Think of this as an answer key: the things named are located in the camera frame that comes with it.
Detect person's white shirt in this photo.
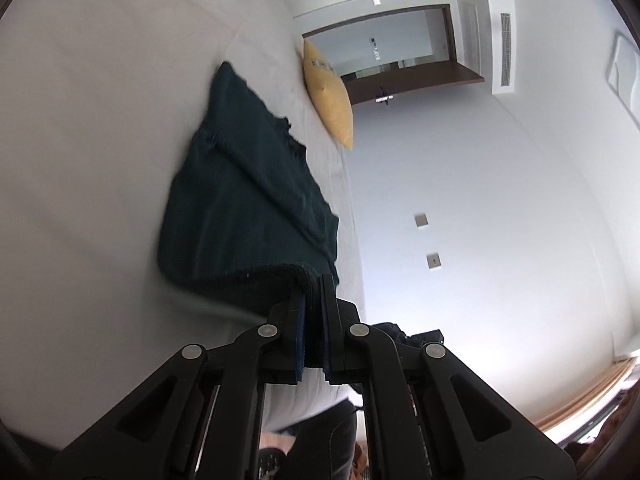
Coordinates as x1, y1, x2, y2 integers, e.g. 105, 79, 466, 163
262, 370, 351, 433

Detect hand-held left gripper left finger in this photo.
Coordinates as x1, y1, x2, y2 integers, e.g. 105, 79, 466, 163
47, 292, 306, 480

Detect bed with grey sheet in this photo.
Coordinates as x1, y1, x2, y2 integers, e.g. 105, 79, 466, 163
0, 0, 366, 453

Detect yellow pillow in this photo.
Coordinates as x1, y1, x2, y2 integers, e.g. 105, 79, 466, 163
302, 39, 355, 151

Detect dark green sweater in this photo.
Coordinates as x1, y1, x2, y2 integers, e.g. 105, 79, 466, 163
157, 61, 341, 368

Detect brown door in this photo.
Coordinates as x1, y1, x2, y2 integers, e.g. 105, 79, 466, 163
342, 62, 486, 106

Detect wall air vent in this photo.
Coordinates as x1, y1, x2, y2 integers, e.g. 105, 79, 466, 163
500, 12, 513, 87

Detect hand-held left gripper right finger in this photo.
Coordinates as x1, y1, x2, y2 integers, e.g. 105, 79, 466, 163
320, 274, 576, 480

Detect person's dark trousers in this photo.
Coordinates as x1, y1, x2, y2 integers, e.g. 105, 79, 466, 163
295, 400, 358, 480

